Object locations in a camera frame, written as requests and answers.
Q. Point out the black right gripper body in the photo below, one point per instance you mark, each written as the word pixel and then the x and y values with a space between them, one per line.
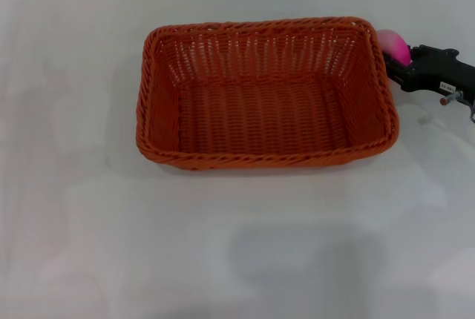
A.
pixel 445 72

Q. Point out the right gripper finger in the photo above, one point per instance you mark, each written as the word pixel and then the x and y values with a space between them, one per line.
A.
pixel 432 52
pixel 397 68

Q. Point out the pink foam ball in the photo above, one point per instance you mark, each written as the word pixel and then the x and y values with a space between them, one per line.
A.
pixel 395 46

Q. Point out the orange woven plastic basket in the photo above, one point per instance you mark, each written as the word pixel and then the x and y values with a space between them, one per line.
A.
pixel 259 118

